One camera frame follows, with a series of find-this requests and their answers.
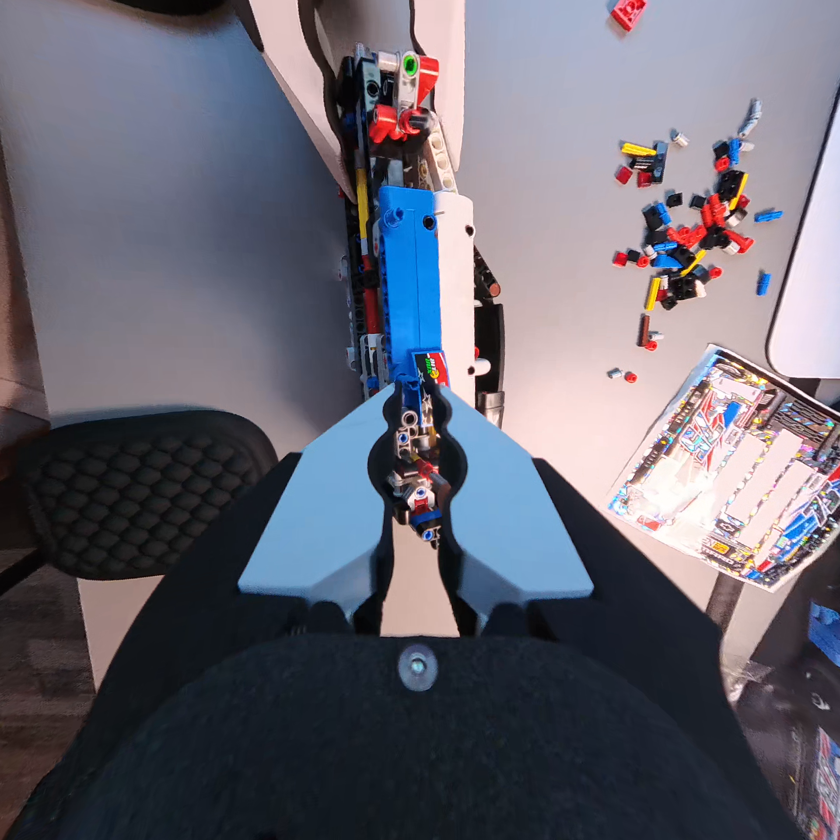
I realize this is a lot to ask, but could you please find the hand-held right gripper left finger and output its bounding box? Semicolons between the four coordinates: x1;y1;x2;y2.
238;384;403;634

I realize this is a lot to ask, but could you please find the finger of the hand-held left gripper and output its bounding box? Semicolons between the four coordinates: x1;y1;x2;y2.
247;0;360;206
410;0;468;193

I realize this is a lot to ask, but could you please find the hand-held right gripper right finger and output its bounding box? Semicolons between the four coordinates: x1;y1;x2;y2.
438;384;595;634

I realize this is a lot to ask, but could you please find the lego car model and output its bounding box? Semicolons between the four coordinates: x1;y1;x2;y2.
338;42;506;549

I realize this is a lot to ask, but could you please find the pile of small lego pieces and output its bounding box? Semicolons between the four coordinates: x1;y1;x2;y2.
607;98;785;385

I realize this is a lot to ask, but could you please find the dark lego set box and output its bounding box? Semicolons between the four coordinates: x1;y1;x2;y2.
731;564;840;840

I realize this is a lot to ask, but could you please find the holographic sticker sheet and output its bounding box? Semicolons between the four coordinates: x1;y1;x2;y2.
607;344;840;595

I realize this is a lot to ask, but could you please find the white book stand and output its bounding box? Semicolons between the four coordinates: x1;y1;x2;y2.
764;85;840;380

